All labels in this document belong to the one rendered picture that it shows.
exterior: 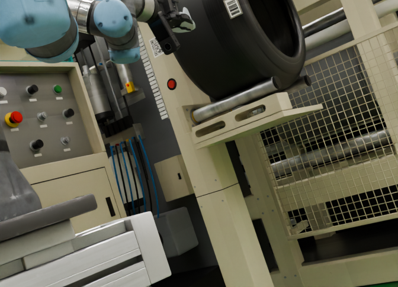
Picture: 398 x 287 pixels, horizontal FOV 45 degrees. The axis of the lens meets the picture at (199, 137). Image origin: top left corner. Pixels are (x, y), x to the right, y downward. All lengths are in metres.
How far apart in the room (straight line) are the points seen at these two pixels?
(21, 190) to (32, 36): 0.20
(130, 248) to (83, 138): 1.30
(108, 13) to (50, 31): 0.53
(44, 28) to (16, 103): 1.27
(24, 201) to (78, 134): 1.30
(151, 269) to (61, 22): 0.33
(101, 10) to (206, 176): 0.93
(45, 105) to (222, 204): 0.74
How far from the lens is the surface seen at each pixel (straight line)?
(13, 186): 0.63
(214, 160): 1.80
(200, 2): 1.55
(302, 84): 1.82
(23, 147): 1.73
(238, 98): 1.62
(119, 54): 1.18
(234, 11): 1.51
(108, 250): 0.63
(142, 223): 0.65
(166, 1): 1.37
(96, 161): 1.85
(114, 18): 1.05
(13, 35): 0.52
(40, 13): 0.51
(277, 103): 1.53
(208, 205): 1.84
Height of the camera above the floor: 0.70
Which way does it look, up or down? 4 degrees up
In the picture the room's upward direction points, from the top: 19 degrees counter-clockwise
